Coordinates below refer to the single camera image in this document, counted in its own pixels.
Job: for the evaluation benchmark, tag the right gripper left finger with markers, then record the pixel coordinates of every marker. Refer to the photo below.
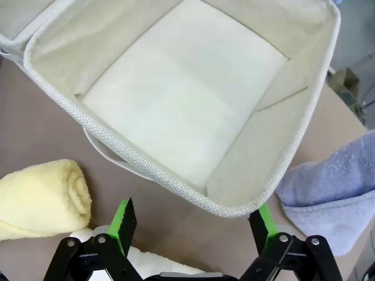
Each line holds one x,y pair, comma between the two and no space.
117,234

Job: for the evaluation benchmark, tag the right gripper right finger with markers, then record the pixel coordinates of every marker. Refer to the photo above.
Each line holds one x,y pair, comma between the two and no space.
268,234

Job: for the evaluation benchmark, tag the white towel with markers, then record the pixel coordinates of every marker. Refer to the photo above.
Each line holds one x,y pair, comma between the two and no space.
158,262

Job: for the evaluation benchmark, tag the purple triangle towel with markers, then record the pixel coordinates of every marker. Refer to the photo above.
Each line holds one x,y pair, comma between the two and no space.
328,187

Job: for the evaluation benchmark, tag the yellow towel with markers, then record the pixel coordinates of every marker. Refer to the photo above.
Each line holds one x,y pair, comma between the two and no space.
41,199

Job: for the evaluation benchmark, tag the beige fabric storage bin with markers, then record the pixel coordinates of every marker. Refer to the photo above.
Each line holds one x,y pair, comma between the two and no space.
164,102
17,17

